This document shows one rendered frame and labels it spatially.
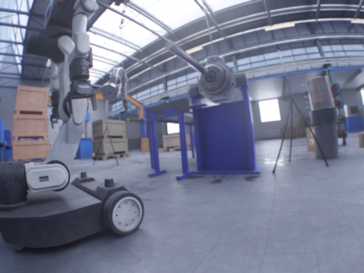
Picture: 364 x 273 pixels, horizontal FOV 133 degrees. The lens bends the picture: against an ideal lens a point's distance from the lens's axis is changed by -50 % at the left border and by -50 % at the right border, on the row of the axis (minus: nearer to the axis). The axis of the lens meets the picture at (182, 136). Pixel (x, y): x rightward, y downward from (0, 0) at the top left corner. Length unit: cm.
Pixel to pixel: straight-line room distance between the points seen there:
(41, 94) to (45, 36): 395
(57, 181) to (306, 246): 98
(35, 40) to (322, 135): 274
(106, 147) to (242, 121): 437
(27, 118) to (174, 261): 446
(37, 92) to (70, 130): 411
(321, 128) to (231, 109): 127
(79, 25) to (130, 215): 87
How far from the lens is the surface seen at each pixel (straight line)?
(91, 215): 69
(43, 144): 453
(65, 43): 92
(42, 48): 94
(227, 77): 176
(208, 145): 199
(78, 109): 79
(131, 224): 75
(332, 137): 232
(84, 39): 73
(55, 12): 103
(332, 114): 230
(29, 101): 476
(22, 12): 865
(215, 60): 206
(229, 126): 190
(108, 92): 175
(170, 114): 179
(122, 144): 575
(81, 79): 67
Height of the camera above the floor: 39
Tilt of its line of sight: 2 degrees up
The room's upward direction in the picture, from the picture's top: 5 degrees counter-clockwise
